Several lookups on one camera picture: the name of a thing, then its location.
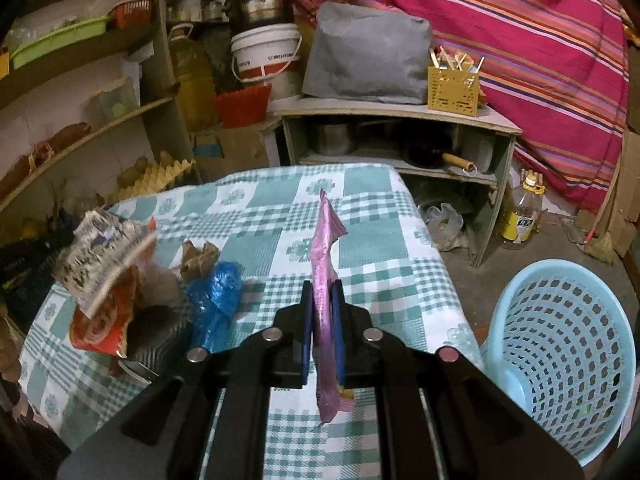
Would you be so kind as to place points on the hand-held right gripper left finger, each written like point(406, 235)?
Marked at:
point(306, 330)

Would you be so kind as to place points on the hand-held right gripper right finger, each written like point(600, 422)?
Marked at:
point(339, 330)

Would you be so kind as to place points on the pink foil wrapper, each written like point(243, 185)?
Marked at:
point(325, 240)

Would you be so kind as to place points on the blue plastic bag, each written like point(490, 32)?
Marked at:
point(215, 300)

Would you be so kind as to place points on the brown paper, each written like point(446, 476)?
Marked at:
point(197, 260)

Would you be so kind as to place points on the orange snack packet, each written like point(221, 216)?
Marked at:
point(95, 332)

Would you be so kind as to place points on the silver printed packet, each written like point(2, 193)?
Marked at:
point(100, 255)

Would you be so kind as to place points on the light blue plastic basket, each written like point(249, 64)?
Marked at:
point(560, 340)

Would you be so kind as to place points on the green checked tablecloth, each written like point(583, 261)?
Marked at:
point(260, 220)

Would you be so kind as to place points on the clear crumpled plastic bag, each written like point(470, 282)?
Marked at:
point(445, 225)

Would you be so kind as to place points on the dark crumpled packet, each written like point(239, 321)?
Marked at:
point(155, 330)

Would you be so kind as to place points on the small metal pot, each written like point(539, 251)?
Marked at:
point(332, 139)

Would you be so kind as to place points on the cardboard box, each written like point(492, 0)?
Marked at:
point(235, 150)

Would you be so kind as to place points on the yellow egg tray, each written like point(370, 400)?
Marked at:
point(160, 177)

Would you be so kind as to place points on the clear bottle yellow label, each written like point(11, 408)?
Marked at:
point(522, 220)

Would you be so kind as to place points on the low wooden shelf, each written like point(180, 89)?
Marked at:
point(400, 112)

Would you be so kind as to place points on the red plastic basket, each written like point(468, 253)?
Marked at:
point(242, 107)

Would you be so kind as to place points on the potato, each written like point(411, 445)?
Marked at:
point(141, 165)
point(126, 176)

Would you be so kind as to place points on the yellow perforated utensil holder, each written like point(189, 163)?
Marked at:
point(452, 92)

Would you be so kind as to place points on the white plastic bucket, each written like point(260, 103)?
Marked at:
point(265, 60)

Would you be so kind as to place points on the yellow oil jug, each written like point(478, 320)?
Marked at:
point(192, 80)

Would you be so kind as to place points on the straw broom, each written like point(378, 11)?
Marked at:
point(602, 250)

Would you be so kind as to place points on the grey cushion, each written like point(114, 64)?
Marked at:
point(365, 55)

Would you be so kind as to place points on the bundle of chopsticks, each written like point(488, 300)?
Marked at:
point(457, 62)

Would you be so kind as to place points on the tall wooden shelf unit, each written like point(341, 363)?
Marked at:
point(160, 60)

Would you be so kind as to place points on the pink striped blanket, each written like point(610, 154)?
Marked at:
point(525, 60)

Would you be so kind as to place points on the large metal pot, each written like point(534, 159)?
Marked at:
point(260, 5)

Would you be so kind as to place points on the orange plastic basket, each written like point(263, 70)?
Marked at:
point(132, 12)

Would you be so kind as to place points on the green plastic tray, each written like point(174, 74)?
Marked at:
point(55, 42)

